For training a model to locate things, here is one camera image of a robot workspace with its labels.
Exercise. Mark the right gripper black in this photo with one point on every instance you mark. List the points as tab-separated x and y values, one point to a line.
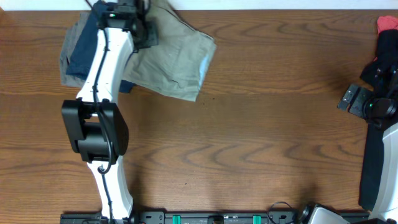
357	107

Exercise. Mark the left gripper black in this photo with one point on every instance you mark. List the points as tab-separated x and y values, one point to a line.
153	39

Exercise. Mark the light khaki shorts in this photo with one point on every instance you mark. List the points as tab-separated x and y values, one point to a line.
177	66

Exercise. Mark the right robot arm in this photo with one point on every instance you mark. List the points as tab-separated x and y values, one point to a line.
385	209

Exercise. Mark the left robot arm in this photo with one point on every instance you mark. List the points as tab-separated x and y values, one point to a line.
95	126

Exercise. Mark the black garment at right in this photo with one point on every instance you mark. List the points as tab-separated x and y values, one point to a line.
386	56

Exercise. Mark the folded navy blue shorts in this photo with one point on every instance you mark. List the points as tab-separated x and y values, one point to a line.
84	52

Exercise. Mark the red cloth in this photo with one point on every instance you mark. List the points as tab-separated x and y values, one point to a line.
386	23

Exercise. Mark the folded grey shorts under navy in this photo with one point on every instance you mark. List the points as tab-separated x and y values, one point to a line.
71	38

